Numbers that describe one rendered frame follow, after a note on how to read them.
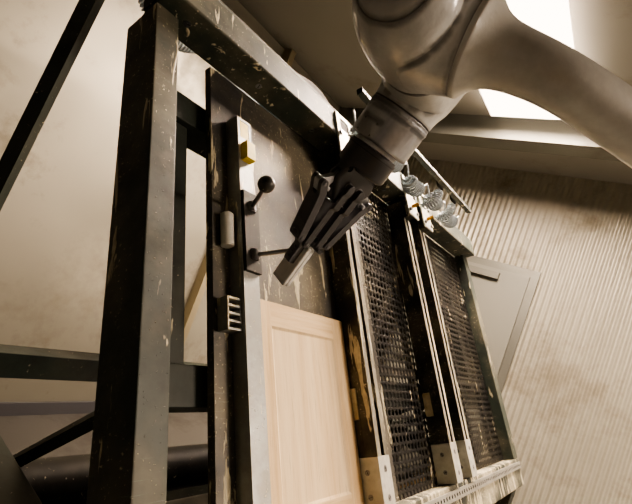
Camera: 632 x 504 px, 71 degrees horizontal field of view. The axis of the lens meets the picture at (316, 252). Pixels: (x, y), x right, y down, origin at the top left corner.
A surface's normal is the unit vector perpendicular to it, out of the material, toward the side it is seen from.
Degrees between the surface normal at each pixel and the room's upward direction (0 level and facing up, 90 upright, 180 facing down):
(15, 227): 90
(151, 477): 58
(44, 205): 90
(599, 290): 90
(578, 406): 90
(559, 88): 132
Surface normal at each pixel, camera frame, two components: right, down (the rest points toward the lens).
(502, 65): -0.38, 0.60
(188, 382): 0.81, -0.30
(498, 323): -0.55, -0.26
